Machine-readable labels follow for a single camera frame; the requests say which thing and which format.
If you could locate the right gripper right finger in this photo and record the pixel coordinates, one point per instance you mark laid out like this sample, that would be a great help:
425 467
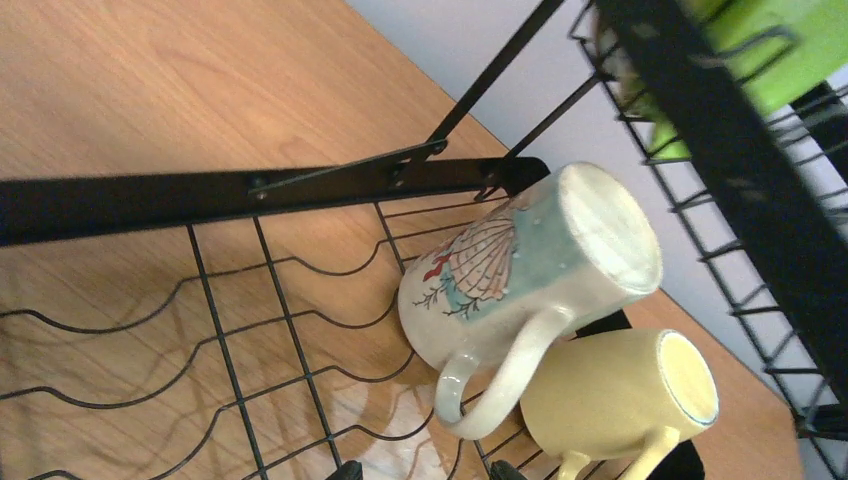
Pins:
503 470

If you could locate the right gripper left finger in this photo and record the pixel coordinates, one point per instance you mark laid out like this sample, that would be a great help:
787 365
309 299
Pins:
349 470

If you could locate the yellow handled white mug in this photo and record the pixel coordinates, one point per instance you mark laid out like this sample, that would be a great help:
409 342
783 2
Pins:
632 393

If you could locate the tall seashell mug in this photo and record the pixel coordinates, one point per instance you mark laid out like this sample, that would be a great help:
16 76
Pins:
483 307

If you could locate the black wire dish rack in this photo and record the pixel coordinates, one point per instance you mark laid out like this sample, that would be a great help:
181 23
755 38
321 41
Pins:
791 239

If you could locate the green plate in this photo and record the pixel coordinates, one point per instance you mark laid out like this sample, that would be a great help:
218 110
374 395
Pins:
778 50

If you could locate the woven bamboo tray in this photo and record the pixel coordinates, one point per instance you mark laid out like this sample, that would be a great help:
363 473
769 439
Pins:
616 63

